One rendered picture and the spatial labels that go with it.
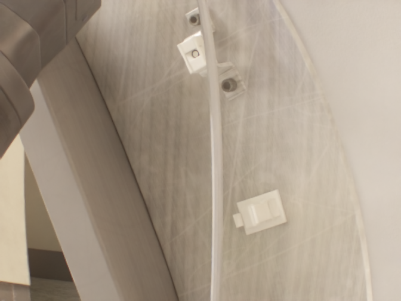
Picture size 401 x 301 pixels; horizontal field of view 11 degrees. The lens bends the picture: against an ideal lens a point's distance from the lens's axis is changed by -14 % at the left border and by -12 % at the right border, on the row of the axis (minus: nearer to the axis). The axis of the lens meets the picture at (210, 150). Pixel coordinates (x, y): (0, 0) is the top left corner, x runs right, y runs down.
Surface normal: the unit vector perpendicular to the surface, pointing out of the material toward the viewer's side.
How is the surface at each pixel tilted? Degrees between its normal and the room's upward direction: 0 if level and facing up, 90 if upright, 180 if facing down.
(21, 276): 90
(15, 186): 90
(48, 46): 123
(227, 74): 90
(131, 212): 65
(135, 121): 90
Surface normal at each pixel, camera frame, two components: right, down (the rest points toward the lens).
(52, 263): 0.17, 0.18
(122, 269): 0.82, -0.25
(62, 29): 0.76, 0.62
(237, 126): -0.50, 0.12
